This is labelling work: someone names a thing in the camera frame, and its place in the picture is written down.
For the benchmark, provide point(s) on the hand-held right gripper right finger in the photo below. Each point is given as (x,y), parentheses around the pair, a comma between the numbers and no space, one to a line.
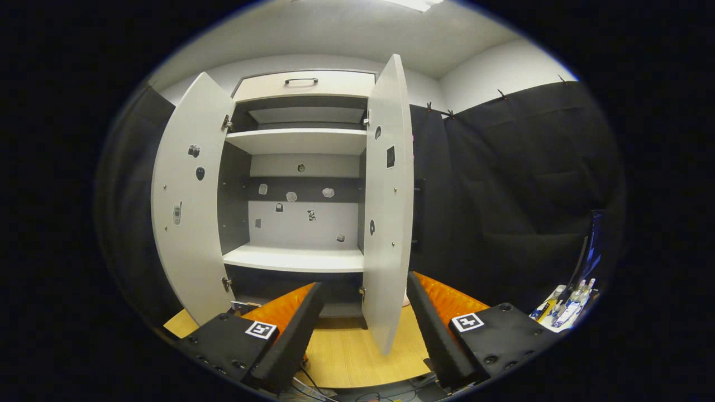
(433,335)

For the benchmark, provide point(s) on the tray of small bottles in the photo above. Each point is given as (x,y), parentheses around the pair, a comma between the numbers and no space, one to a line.
(564,312)

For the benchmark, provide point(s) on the white door with cat sticker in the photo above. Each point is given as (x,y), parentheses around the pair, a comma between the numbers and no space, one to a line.
(388,268)

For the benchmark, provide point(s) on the white cabinet drawer front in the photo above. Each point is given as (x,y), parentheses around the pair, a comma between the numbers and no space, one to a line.
(304,89)

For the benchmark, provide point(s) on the white door with camera sticker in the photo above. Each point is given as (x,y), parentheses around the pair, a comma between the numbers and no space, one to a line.
(187,234)

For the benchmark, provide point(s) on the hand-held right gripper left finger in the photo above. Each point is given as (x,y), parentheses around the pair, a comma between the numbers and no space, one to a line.
(293,340)

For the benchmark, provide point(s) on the small pink object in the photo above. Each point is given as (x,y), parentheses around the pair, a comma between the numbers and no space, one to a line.
(406,300)

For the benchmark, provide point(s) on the white cabinet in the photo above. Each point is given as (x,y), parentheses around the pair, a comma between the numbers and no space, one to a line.
(301,142)

